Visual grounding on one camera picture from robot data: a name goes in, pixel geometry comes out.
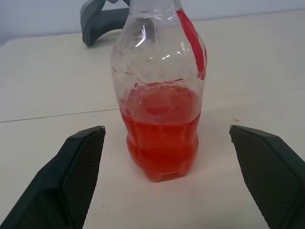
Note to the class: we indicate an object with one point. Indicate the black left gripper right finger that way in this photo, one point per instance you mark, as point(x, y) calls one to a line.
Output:
point(274, 176)

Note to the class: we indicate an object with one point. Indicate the dark grey curved robot part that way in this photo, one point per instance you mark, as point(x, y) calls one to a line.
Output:
point(93, 28)

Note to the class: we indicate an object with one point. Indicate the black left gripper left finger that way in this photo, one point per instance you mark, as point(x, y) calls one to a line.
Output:
point(62, 181)

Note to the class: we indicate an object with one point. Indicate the clear plastic bottle red drink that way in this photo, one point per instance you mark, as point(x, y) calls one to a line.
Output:
point(162, 133)

